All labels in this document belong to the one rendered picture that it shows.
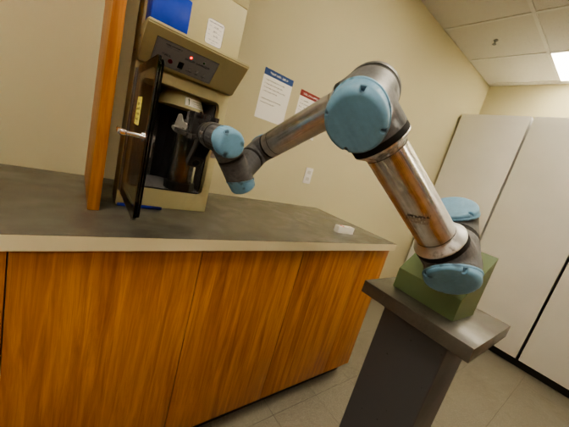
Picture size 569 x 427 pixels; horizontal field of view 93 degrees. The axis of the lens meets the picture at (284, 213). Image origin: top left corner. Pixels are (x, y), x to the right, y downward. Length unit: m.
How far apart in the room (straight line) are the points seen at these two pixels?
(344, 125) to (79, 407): 1.08
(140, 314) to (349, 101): 0.83
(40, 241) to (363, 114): 0.73
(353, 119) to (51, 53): 1.24
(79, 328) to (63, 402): 0.24
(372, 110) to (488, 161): 2.99
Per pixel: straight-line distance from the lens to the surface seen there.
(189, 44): 1.00
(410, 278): 0.95
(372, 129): 0.50
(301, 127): 0.73
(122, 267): 0.89
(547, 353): 3.38
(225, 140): 0.70
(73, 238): 0.81
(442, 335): 0.85
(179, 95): 1.12
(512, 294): 3.33
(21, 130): 1.50
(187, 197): 1.14
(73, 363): 1.05
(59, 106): 1.48
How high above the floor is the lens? 1.25
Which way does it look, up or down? 11 degrees down
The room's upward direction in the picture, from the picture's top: 16 degrees clockwise
